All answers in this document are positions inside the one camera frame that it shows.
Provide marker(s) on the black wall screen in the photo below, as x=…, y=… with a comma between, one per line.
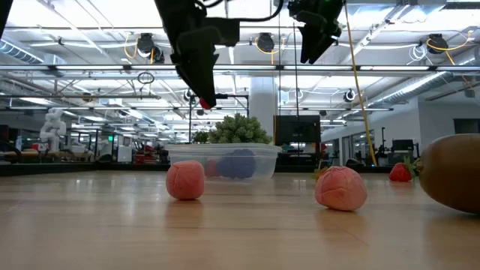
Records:
x=467, y=126

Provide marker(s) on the black background monitor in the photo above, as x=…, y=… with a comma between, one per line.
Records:
x=402, y=145

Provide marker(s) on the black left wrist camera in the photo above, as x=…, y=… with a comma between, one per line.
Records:
x=227, y=32

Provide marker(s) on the brown toy kiwi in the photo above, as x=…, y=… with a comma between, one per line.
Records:
x=453, y=172

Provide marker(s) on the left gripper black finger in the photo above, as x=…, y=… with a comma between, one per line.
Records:
x=200, y=78

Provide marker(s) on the purple toy grapes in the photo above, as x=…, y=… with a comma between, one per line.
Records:
x=238, y=165

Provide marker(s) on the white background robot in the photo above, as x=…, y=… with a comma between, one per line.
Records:
x=52, y=127

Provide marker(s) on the pink plush peach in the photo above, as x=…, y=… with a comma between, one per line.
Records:
x=185, y=180
x=340, y=189

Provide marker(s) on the green artificial succulent plant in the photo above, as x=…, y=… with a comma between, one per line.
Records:
x=240, y=131

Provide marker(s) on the dark green background plant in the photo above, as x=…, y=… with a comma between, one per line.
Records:
x=200, y=137

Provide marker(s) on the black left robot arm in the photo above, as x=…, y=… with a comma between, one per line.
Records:
x=4, y=15

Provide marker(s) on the clear plastic tupperware container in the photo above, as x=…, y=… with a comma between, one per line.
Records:
x=270, y=165

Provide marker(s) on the silver ceiling air duct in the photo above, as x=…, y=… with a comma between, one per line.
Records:
x=18, y=52
x=412, y=87

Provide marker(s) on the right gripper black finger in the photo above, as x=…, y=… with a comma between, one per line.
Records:
x=313, y=45

